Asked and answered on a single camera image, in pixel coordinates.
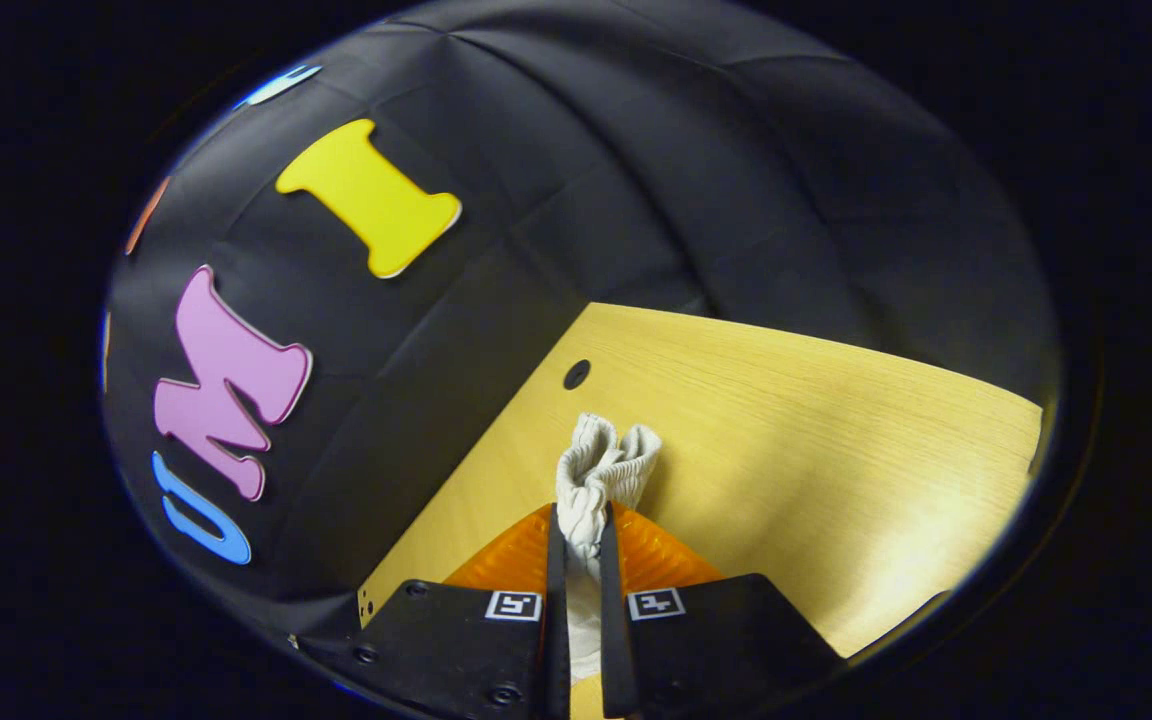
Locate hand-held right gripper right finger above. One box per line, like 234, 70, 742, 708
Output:
598, 503, 847, 718

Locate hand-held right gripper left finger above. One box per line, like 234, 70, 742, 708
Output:
296, 503, 572, 719

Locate white jeans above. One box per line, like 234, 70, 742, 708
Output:
554, 412, 664, 683

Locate black backdrop cloth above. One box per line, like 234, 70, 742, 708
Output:
101, 0, 1062, 641

